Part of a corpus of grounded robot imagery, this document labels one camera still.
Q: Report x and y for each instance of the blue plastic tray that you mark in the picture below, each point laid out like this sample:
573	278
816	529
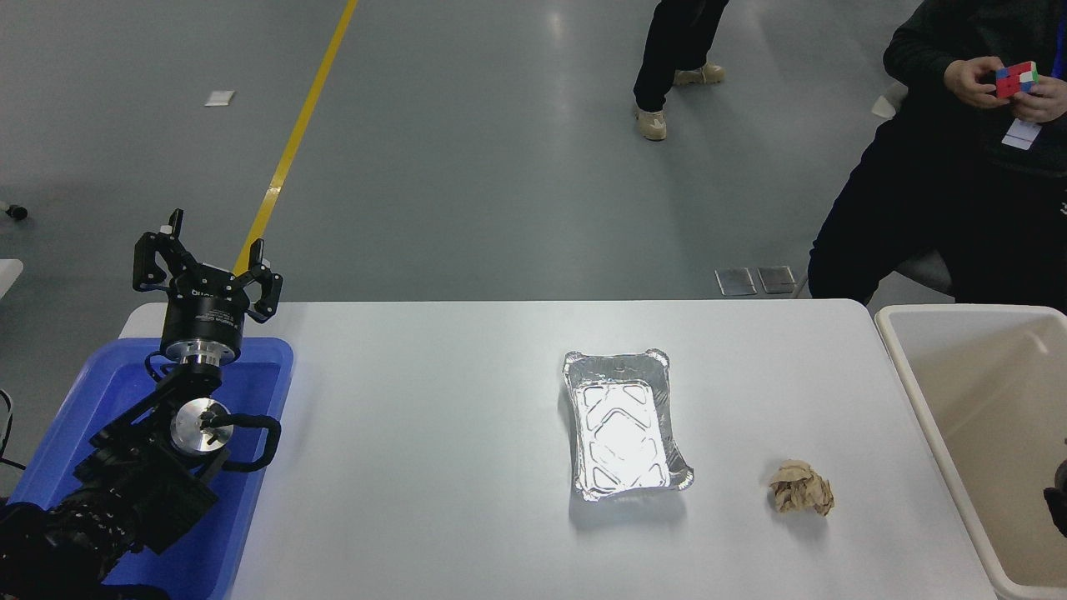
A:
267	392

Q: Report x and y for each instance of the person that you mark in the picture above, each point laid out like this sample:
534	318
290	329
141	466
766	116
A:
934	192
675	50

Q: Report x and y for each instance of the person's right forearm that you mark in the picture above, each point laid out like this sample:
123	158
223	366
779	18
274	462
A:
913	62

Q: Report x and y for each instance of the white furniture corner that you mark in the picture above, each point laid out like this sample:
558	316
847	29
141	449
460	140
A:
8	275

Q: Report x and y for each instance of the white badge card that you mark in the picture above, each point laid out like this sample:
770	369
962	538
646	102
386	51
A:
1021	135

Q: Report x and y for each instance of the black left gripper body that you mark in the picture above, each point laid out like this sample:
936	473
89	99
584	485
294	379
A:
204	321

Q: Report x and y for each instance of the person's right hand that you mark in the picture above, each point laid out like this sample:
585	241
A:
971	82

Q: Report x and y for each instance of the crumpled tan paper ball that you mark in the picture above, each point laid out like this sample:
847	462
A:
800	490

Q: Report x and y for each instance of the silver foil tray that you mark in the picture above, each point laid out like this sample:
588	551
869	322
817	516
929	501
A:
621	433

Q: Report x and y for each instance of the large pale bin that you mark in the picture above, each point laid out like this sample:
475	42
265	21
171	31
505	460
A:
959	375

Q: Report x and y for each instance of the black caster wheel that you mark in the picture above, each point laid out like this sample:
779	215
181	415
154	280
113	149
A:
15	212

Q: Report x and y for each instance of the colourful puzzle cube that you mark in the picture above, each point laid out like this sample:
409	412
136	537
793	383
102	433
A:
1015	80

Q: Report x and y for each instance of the person's left hand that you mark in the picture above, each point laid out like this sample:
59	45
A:
1052	100

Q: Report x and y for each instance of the grey floor plate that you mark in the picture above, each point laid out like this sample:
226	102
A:
735	281
776	279

